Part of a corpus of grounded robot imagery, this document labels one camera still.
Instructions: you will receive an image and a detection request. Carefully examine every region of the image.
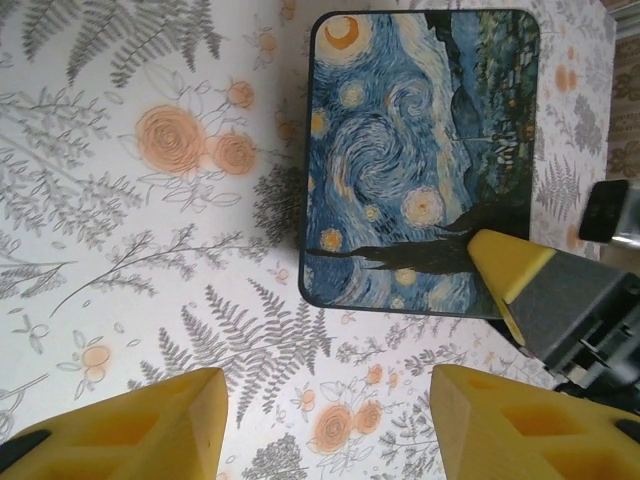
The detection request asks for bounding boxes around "aluminium frame post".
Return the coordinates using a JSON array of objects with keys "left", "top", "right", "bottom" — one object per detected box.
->
[{"left": 607, "top": 0, "right": 640, "bottom": 40}]

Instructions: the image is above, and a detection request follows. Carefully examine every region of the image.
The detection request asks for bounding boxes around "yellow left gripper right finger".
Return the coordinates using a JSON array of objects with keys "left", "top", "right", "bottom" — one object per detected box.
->
[{"left": 430, "top": 363, "right": 640, "bottom": 480}]

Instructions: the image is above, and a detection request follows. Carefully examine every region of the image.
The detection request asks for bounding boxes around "floral table cover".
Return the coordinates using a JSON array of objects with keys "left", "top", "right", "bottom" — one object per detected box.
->
[{"left": 0, "top": 0, "right": 617, "bottom": 480}]

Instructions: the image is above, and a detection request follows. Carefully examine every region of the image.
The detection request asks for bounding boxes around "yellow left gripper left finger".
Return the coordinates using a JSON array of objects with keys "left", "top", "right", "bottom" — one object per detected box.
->
[{"left": 0, "top": 367, "right": 230, "bottom": 480}]

